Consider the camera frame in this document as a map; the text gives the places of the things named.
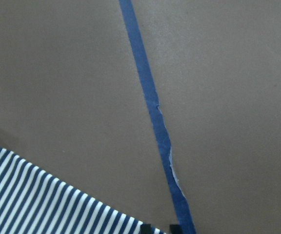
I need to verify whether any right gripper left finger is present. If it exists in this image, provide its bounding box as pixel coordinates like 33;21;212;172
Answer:
140;224;151;234

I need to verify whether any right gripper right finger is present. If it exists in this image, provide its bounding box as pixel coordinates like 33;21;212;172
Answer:
169;224;181;234

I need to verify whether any navy white striped polo shirt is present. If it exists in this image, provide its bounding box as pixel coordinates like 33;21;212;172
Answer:
0;129;168;234

